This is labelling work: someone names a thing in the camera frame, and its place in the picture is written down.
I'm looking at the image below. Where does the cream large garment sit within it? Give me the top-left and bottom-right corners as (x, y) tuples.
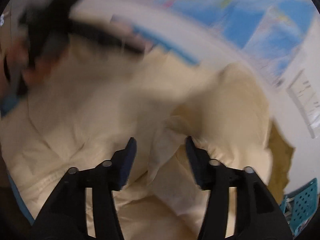
(1, 38), (272, 239)

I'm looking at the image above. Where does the person's left hand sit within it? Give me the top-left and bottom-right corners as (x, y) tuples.
(5, 38), (68, 88)

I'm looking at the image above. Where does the teal plastic middle basket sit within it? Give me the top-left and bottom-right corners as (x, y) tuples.
(279, 178), (318, 238)

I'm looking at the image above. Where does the blue floral bed sheet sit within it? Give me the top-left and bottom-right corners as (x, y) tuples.
(1, 15), (200, 224)

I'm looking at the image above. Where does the olive brown garment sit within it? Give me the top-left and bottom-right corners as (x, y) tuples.
(267, 121), (295, 205)

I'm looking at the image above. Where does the white left wall socket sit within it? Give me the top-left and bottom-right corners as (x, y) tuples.
(287, 70), (319, 139)

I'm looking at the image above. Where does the colourful wall map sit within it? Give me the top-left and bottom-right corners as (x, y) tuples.
(94, 0), (318, 87)

